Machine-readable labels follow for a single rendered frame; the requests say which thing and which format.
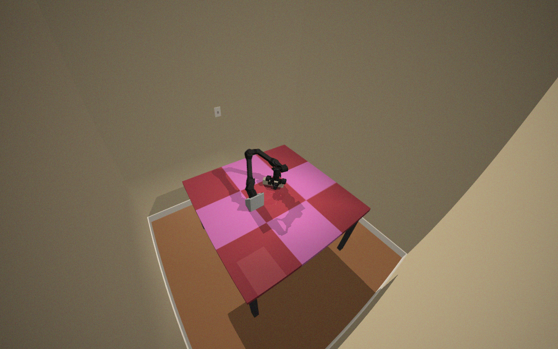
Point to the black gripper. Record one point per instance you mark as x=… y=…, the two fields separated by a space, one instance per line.
x=275 y=178

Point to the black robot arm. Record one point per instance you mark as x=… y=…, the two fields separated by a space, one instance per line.
x=250 y=181

